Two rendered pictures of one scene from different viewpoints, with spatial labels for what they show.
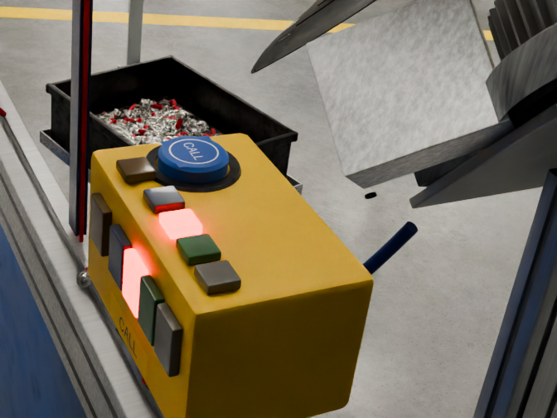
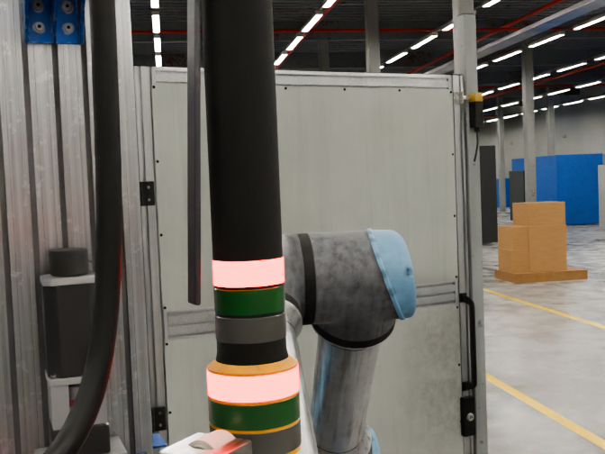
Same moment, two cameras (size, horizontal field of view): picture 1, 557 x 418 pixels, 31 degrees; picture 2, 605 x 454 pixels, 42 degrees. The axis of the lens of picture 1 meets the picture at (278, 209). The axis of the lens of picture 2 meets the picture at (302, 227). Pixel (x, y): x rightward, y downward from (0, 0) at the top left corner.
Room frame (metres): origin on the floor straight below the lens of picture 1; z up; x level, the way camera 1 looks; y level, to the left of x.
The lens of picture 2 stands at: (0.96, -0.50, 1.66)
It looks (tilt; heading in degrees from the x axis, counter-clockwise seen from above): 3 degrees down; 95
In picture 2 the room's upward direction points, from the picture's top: 2 degrees counter-clockwise
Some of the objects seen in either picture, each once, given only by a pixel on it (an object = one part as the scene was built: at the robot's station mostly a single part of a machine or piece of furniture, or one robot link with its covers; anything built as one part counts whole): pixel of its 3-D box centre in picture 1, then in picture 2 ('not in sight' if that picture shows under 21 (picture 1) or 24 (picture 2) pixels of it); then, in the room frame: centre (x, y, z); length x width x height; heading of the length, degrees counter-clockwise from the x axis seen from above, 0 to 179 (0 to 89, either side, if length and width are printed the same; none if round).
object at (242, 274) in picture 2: not in sight; (248, 270); (0.90, -0.13, 1.62); 0.03 x 0.03 x 0.01
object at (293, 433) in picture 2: not in sight; (255, 431); (0.90, -0.13, 1.54); 0.04 x 0.04 x 0.01
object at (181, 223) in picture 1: (180, 223); not in sight; (0.44, 0.05, 1.08); 0.02 x 0.02 x 0.01; 31
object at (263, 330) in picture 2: not in sight; (250, 324); (0.90, -0.13, 1.59); 0.03 x 0.03 x 0.01
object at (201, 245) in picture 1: (198, 249); not in sight; (0.42, 0.04, 1.08); 0.02 x 0.02 x 0.01; 31
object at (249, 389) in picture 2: not in sight; (253, 377); (0.90, -0.13, 1.57); 0.04 x 0.04 x 0.01
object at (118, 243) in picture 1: (119, 257); not in sight; (0.45, 0.08, 1.04); 0.02 x 0.01 x 0.03; 31
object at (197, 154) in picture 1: (192, 162); not in sight; (0.50, 0.05, 1.08); 0.04 x 0.04 x 0.02
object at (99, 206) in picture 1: (100, 224); not in sight; (0.47, 0.10, 1.04); 0.02 x 0.01 x 0.03; 31
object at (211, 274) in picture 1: (217, 276); not in sight; (0.39, 0.02, 1.08); 0.02 x 0.02 x 0.01; 31
